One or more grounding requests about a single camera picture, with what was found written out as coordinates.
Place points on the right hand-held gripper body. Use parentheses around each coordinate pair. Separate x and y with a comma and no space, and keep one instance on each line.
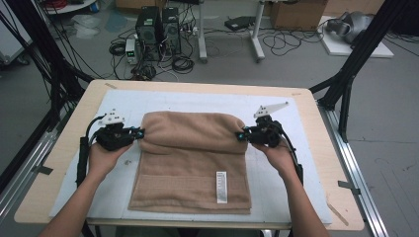
(267,131)

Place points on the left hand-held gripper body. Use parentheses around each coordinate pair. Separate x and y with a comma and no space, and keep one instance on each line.
(113,136)

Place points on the light brown towel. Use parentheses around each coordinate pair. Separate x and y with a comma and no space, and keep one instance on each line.
(191,164)

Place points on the person's left hand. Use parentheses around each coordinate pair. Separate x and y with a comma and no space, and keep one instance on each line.
(103,161)

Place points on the person's right hand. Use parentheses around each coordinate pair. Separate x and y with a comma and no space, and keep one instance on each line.
(280,159)

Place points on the white grid mat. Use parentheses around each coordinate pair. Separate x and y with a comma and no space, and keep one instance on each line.
(108,194)

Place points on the black tape strip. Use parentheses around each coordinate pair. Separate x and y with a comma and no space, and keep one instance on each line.
(44,170)

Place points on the small white power supply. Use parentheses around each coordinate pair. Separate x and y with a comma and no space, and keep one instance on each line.
(131,51)

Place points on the large black computer tower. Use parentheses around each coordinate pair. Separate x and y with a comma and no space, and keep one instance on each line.
(148,29)

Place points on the slim black computer tower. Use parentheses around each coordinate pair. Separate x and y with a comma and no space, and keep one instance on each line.
(171,29)

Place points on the flat black device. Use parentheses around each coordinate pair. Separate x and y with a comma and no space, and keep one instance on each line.
(238,23)

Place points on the thin wooden stick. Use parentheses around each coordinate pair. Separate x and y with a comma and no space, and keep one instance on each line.
(339,215)

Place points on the white floor board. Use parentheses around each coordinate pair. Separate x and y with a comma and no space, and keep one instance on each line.
(342,49)

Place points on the black metal stand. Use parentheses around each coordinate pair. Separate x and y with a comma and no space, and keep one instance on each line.
(39,46)
(355,62)

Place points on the clear plastic bag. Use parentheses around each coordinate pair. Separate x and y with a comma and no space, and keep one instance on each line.
(85,26)

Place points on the cardboard box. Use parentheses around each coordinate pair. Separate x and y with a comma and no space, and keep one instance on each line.
(296,15)

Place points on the round white table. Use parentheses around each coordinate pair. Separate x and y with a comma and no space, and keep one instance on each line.
(72,7)

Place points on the grey rounded machine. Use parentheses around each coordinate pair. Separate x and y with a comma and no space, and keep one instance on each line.
(352,24)

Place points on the white cabinet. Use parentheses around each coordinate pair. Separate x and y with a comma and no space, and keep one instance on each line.
(11,39)

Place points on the aluminium rail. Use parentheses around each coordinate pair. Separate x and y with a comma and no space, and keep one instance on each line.
(352,171)
(29,161)

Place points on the white desk frame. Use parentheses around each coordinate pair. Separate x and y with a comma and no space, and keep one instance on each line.
(257,33)

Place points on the grey metal bracket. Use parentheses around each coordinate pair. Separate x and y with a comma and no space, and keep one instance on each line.
(347,186)

